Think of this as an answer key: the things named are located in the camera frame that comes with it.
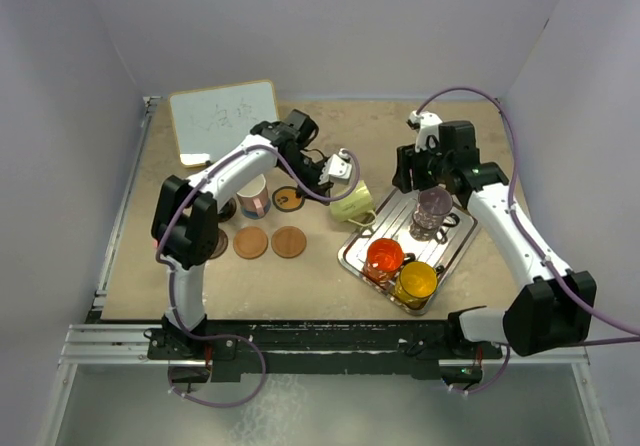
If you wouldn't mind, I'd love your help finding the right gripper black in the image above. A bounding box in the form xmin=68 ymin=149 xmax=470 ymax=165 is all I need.
xmin=393 ymin=137 xmax=453 ymax=193

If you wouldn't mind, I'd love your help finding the purple mug black rim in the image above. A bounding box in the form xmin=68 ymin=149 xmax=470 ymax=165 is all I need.
xmin=409 ymin=187 xmax=460 ymax=244

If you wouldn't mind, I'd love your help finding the pale yellow mug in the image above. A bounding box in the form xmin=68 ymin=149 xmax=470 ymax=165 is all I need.
xmin=329 ymin=180 xmax=376 ymax=228

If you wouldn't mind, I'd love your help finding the pink mug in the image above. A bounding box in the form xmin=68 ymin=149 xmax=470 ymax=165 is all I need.
xmin=236 ymin=175 xmax=271 ymax=209

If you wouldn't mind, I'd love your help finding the dark mug white interior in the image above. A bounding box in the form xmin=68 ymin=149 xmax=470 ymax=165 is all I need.
xmin=217 ymin=198 xmax=237 ymax=224

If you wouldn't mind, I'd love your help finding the light wooden coaster bottom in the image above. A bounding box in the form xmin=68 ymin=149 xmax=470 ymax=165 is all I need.
xmin=271 ymin=226 xmax=307 ymax=259

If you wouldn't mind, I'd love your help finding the light wooden coaster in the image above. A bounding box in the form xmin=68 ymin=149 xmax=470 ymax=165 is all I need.
xmin=233 ymin=226 xmax=269 ymax=260
xmin=271 ymin=226 xmax=307 ymax=259

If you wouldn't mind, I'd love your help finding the light wooden coaster top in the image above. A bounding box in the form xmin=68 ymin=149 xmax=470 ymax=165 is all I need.
xmin=233 ymin=226 xmax=269 ymax=260

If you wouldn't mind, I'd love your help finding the dark wooden coaster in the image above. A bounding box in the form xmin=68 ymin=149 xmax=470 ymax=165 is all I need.
xmin=210 ymin=229 xmax=229 ymax=260

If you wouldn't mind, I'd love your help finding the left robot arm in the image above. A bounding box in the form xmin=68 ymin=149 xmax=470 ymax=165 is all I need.
xmin=151 ymin=109 xmax=332 ymax=358

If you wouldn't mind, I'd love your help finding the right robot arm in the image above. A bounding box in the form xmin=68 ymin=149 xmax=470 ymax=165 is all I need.
xmin=392 ymin=113 xmax=597 ymax=357

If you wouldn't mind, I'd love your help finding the orange black smiley coaster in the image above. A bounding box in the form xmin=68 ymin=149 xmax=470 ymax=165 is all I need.
xmin=271 ymin=186 xmax=305 ymax=213

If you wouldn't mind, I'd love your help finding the blue round coaster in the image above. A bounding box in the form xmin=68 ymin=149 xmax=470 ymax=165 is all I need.
xmin=241 ymin=201 xmax=272 ymax=220

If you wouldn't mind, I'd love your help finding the orange glass cup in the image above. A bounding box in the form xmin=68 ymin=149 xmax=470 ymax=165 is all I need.
xmin=362 ymin=238 xmax=416 ymax=284

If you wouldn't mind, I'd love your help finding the yellow glass cup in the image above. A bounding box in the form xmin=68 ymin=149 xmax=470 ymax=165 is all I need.
xmin=393 ymin=261 xmax=439 ymax=309

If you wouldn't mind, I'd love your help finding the steel tray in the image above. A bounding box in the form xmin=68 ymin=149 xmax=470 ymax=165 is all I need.
xmin=338 ymin=187 xmax=479 ymax=316

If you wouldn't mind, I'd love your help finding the white board with stand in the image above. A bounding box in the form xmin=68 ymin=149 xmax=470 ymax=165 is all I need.
xmin=168 ymin=80 xmax=278 ymax=168

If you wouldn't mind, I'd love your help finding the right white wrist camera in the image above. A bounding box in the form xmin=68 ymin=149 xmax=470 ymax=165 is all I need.
xmin=407 ymin=110 xmax=443 ymax=153

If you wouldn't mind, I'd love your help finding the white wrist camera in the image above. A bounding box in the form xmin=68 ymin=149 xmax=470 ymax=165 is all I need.
xmin=318 ymin=148 xmax=353 ymax=185
xmin=407 ymin=110 xmax=443 ymax=153

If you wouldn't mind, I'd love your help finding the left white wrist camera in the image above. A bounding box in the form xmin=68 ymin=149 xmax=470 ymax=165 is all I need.
xmin=318 ymin=148 xmax=353 ymax=185

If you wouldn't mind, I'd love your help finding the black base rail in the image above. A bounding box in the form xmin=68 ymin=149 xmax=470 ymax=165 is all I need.
xmin=143 ymin=320 xmax=502 ymax=383

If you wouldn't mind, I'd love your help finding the aluminium frame rail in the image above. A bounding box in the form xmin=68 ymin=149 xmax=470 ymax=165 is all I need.
xmin=59 ymin=324 xmax=151 ymax=365

